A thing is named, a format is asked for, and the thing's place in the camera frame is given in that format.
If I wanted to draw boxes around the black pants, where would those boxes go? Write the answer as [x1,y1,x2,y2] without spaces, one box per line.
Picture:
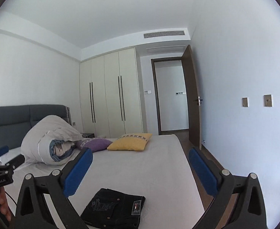
[80,188,146,228]

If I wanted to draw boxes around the left hand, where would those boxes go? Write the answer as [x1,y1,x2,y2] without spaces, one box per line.
[0,187,12,222]

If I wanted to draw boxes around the rolled beige duvet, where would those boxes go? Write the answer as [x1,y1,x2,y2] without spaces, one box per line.
[21,115,83,165]

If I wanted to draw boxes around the purple pillow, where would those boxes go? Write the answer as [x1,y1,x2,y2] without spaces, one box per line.
[74,138,112,152]

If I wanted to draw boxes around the grey upholstered headboard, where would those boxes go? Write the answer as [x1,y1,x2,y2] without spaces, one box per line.
[0,104,72,149]

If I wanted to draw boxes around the dark brown door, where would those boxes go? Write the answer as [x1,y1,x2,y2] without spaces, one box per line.
[181,45,202,149]

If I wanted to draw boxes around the yellow pillow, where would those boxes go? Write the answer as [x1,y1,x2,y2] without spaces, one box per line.
[107,133,152,151]

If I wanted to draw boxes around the cream wardrobe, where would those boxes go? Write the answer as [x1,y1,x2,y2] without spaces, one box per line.
[80,48,147,138]

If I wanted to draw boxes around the ceiling air vent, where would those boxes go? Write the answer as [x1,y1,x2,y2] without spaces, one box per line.
[143,30,185,39]

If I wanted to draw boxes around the silver wall switch plate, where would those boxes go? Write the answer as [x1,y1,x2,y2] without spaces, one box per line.
[242,97,249,107]

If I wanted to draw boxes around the silver wall socket plate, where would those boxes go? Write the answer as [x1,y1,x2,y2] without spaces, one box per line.
[264,94,272,107]

